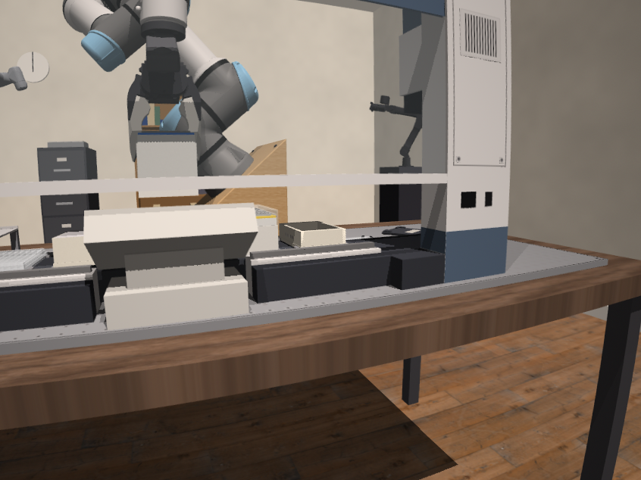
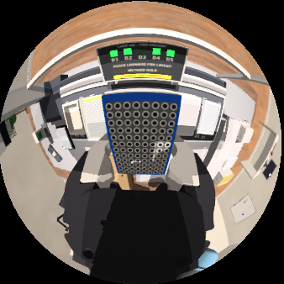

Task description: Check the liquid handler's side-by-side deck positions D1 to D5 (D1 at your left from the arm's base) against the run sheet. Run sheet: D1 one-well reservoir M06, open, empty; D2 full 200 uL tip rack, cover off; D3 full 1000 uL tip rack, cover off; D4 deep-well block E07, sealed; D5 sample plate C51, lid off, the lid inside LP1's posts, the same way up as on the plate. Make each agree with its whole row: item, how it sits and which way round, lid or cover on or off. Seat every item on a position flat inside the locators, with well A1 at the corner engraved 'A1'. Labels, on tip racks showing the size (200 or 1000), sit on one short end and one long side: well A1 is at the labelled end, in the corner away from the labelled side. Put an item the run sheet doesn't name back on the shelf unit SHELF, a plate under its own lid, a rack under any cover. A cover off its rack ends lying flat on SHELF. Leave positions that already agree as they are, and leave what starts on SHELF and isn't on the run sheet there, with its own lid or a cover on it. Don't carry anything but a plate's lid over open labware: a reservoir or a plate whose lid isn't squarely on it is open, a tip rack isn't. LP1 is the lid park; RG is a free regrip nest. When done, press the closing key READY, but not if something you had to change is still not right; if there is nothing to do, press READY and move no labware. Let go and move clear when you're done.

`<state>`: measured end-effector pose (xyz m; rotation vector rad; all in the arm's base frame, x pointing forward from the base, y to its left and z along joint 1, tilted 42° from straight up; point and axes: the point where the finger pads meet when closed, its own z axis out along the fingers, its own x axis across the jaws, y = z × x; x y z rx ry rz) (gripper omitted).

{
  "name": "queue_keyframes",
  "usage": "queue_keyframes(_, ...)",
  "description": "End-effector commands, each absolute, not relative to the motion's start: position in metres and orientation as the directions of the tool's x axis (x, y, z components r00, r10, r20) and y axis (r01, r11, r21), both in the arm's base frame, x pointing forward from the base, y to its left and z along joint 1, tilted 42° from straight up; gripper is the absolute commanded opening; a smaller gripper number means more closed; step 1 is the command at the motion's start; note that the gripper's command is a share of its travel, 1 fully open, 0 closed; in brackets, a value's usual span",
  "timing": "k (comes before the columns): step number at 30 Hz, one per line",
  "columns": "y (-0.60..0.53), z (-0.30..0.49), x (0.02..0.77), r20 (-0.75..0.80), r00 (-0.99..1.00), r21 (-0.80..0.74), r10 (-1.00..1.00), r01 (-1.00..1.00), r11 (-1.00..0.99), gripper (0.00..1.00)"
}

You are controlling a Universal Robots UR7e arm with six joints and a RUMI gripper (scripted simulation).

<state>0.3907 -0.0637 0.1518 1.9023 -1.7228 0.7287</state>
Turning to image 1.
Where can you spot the cream one-well reservoir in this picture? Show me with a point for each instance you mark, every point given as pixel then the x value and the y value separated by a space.
pixel 310 234

